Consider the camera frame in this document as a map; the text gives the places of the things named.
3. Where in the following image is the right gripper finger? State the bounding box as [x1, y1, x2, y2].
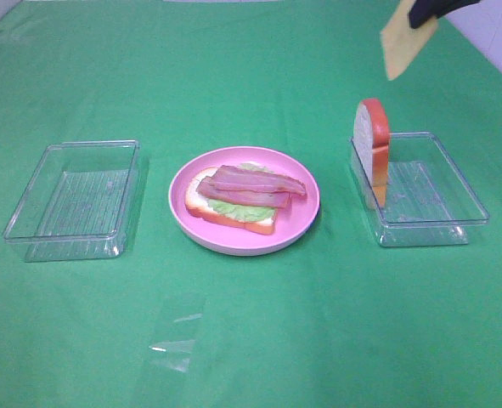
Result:
[408, 0, 480, 29]

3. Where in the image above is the yellow toy cheese slice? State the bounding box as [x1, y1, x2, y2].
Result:
[380, 0, 438, 81]

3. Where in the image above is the toy bread slice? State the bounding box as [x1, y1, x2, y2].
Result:
[185, 169, 278, 235]
[353, 98, 391, 208]

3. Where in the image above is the toy bacon strip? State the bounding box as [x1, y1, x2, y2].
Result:
[211, 165, 307, 196]
[196, 179, 290, 208]

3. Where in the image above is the toy lettuce leaf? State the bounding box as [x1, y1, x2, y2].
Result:
[205, 161, 277, 223]

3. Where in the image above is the right clear plastic tray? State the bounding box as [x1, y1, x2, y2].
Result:
[351, 132, 489, 247]

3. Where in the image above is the clear plastic tray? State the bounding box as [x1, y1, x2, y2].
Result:
[351, 132, 489, 247]
[3, 140, 142, 262]

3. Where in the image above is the pink round plate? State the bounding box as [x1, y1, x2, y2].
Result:
[168, 146, 320, 256]

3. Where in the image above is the green tablecloth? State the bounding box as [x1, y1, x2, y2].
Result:
[0, 1, 502, 407]

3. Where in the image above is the left clear plastic tray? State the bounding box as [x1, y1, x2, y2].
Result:
[3, 140, 142, 262]

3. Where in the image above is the clear tape patch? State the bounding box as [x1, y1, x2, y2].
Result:
[146, 292, 205, 374]

